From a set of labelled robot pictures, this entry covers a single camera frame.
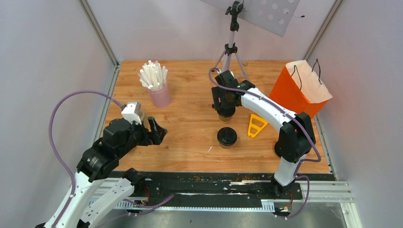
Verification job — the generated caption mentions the silver camera tripod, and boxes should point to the silver camera tripod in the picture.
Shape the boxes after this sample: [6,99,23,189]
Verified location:
[211,0,249,80]

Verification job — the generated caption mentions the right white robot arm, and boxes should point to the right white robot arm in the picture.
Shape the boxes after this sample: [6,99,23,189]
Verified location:
[209,70,316,199]

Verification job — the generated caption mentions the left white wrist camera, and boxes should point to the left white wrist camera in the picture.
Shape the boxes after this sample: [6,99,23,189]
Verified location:
[121,102,142,125]

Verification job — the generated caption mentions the grey perforated panel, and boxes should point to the grey perforated panel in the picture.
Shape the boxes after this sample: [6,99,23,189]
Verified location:
[204,0,299,37]

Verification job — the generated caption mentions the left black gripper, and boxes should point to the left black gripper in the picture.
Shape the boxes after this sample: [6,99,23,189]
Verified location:
[117,115,168,157]

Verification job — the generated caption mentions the pink translucent straw holder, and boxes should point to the pink translucent straw holder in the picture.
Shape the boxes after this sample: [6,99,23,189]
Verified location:
[147,83,172,108]

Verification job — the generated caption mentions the orange paper bag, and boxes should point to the orange paper bag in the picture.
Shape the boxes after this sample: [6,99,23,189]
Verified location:
[269,59,333,118]

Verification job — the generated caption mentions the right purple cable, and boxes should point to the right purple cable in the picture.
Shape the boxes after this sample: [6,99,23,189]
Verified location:
[208,67,322,177]

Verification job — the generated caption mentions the bundle of white straws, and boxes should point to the bundle of white straws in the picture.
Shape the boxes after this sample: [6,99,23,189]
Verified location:
[138,60,168,92]

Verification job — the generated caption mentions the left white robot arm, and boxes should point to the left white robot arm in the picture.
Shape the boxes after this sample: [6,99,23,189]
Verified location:
[37,117,168,228]

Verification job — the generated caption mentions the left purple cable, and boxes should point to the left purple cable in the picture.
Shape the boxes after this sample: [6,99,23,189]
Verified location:
[48,90,126,228]

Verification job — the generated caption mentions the purple cable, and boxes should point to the purple cable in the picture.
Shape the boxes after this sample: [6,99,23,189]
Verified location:
[208,67,322,177]
[48,90,126,228]

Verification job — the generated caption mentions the yellow triangular plastic bracket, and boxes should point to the yellow triangular plastic bracket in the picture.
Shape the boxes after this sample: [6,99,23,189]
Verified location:
[247,114,268,138]

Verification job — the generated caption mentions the black plastic cup lid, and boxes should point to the black plastic cup lid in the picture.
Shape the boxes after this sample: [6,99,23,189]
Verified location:
[217,127,238,140]

